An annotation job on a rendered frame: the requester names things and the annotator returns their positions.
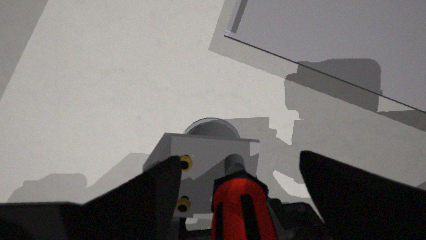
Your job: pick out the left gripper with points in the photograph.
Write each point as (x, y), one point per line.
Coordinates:
(298, 212)

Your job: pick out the grey metal bracket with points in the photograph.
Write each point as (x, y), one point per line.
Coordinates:
(208, 154)

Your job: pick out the grey shallow rectangular tray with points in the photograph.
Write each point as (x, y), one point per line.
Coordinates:
(379, 42)

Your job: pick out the yellow hex nut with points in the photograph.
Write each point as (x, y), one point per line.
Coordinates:
(186, 163)
(183, 205)

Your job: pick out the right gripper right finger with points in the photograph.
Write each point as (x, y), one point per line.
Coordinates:
(356, 204)

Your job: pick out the red screwdriver handle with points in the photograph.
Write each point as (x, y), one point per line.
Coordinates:
(239, 205)

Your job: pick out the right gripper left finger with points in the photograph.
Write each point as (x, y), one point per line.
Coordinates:
(140, 209)

